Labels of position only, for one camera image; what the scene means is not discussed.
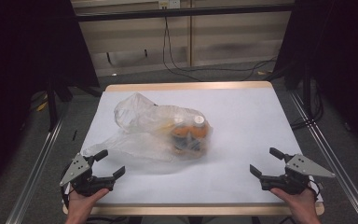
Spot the orange drink bottle white cap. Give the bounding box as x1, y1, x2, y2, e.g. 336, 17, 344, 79
188, 114, 213, 154
170, 117, 191, 155

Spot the black hanging cable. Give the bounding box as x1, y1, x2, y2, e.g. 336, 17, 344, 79
166, 18, 278, 73
161, 17, 201, 82

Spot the black horizontal bar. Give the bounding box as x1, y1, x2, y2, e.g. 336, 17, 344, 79
75, 3, 296, 22

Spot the bundle of black floor cables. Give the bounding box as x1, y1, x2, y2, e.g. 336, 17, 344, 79
290, 80, 324, 131

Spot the clear plastic bag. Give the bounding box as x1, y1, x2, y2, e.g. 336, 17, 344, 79
81, 91, 213, 175

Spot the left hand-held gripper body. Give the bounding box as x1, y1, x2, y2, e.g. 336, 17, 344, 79
59, 152, 116, 198

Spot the metal floor rail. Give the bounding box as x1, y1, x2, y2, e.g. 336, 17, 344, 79
5, 116, 65, 224
288, 91, 358, 224

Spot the person's left hand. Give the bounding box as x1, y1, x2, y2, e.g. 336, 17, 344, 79
64, 188, 110, 220

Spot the black curtain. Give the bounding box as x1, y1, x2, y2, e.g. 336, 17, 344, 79
0, 0, 101, 200
271, 0, 358, 157

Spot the white table cover sheet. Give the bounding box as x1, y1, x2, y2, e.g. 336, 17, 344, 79
62, 87, 324, 205

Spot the black metal stand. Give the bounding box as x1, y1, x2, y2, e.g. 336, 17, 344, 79
302, 62, 313, 123
45, 78, 75, 133

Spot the white wall power outlet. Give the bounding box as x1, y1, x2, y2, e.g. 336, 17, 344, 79
158, 0, 181, 9

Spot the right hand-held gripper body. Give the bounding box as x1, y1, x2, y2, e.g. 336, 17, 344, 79
259, 153, 337, 196

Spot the wooden table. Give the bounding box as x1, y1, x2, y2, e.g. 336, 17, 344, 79
62, 81, 325, 217

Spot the person's right hand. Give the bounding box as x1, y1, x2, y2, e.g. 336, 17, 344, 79
269, 186, 321, 221

